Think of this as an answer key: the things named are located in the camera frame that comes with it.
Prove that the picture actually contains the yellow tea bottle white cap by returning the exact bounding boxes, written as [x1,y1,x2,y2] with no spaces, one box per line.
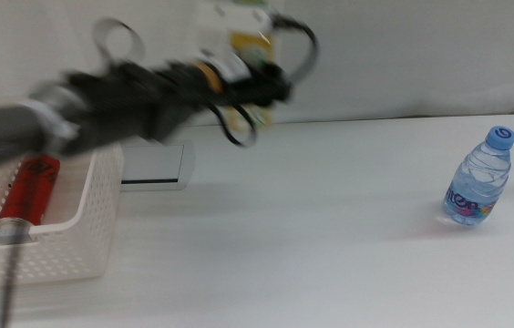
[228,0,276,131]

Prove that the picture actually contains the clear water bottle blue cap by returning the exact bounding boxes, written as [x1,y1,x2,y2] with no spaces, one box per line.
[441,126,514,228]

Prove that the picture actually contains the red soda can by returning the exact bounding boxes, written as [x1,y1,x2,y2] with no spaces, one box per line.
[0,154,62,229]

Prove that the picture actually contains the white cloth backdrop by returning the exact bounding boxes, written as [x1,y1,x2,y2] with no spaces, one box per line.
[0,0,514,133]

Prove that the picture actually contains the white perforated plastic basket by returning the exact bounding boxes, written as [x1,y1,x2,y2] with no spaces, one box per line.
[0,143,125,286]

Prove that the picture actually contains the black braided left camera cable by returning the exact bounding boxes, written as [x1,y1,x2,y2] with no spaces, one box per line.
[0,12,321,328]

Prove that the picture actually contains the silver table cable hatch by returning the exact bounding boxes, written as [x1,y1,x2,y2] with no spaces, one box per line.
[119,140,197,192]

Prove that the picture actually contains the thin black left arm wire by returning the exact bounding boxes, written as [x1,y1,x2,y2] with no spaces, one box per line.
[92,17,258,149]

